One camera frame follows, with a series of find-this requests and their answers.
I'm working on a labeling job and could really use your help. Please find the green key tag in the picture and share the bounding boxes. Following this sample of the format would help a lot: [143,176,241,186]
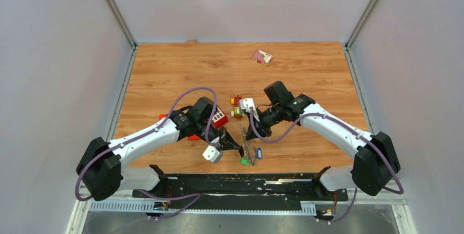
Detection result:
[240,158,251,166]

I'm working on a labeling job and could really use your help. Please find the blue key tag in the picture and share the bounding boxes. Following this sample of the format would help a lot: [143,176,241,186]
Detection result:
[256,148,263,160]

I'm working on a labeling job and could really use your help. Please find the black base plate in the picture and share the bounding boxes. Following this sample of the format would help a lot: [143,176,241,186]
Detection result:
[148,173,349,211]

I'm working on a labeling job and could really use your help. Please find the red window toy brick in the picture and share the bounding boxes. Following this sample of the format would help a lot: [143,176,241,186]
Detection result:
[212,106,228,128]

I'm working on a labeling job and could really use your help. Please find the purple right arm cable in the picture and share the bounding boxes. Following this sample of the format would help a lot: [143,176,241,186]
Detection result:
[249,108,404,225]

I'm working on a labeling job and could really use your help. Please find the red patterned card box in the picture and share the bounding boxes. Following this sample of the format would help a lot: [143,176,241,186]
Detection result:
[252,49,274,66]

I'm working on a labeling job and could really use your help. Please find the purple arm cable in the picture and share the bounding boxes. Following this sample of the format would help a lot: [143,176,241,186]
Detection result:
[75,86,218,222]
[249,108,404,225]

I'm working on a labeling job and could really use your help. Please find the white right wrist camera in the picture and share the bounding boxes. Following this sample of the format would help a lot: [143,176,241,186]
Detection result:
[239,98,260,121]

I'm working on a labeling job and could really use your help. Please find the chain of metal keyrings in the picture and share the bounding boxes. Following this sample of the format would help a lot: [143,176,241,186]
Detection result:
[240,126,256,166]

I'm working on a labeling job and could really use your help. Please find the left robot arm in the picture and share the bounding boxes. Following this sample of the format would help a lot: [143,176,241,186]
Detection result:
[76,97,244,201]

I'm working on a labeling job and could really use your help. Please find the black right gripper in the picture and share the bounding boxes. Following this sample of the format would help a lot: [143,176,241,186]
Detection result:
[245,104,283,141]

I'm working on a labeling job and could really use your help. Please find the aluminium frame post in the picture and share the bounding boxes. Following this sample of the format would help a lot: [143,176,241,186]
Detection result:
[345,0,379,50]
[105,0,137,50]

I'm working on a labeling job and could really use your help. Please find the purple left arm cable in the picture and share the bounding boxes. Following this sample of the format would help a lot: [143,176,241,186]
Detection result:
[75,86,218,222]

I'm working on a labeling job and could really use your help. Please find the red toy brick car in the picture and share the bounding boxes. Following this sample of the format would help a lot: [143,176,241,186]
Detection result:
[230,95,243,119]

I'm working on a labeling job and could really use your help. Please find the aluminium frame post right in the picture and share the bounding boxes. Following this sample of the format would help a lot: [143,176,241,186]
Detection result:
[345,0,379,50]

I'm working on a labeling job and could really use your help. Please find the small red toy brick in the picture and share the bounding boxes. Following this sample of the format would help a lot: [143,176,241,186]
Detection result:
[188,135,201,141]

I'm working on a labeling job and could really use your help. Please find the aluminium frame post left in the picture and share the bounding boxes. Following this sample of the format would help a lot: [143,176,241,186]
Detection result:
[105,0,137,50]

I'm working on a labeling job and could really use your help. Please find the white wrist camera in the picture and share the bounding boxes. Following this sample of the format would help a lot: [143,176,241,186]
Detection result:
[202,145,223,163]
[239,98,260,121]

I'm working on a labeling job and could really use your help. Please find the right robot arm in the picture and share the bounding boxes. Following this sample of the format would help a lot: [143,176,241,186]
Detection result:
[239,81,404,200]

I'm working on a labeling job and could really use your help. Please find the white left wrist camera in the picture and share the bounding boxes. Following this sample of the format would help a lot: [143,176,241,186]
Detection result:
[202,145,223,163]

